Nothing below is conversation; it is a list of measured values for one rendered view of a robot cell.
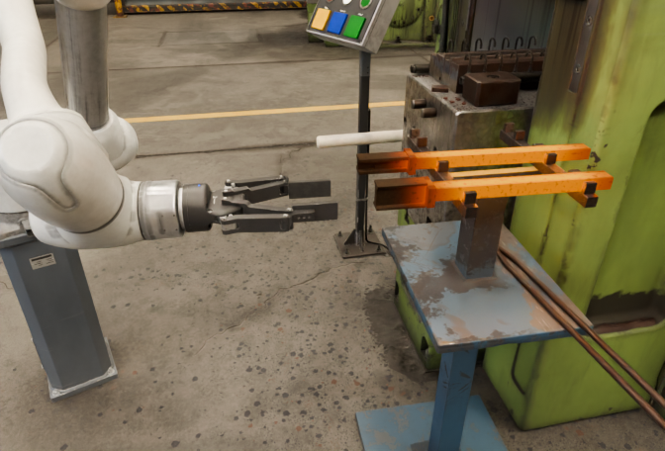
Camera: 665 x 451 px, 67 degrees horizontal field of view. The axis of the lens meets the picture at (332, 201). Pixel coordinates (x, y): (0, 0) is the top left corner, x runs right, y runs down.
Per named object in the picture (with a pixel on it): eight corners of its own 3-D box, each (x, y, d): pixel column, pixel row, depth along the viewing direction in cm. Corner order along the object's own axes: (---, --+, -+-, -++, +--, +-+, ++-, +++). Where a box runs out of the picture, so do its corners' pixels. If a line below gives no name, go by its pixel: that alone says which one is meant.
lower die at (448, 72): (455, 93, 137) (459, 61, 133) (428, 74, 155) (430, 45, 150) (592, 84, 145) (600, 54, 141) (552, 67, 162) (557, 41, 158)
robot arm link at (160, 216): (145, 252, 75) (186, 249, 76) (134, 198, 71) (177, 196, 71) (155, 221, 83) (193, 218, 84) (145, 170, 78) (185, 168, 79)
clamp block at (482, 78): (475, 107, 127) (478, 81, 124) (460, 97, 134) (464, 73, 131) (519, 104, 129) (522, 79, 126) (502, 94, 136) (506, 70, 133)
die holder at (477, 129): (438, 260, 146) (456, 112, 124) (397, 199, 178) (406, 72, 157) (609, 238, 155) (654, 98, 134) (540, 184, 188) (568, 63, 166)
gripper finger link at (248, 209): (224, 195, 77) (220, 199, 76) (293, 203, 75) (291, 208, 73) (226, 218, 79) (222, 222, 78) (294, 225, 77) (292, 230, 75)
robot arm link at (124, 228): (153, 252, 80) (130, 231, 68) (49, 260, 78) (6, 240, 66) (153, 189, 83) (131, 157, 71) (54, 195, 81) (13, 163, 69)
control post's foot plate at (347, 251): (341, 260, 226) (341, 243, 221) (332, 234, 244) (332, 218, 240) (388, 254, 229) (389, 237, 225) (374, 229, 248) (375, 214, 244)
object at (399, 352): (374, 395, 161) (374, 392, 161) (336, 283, 211) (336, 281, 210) (488, 375, 168) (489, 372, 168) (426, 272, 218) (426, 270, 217)
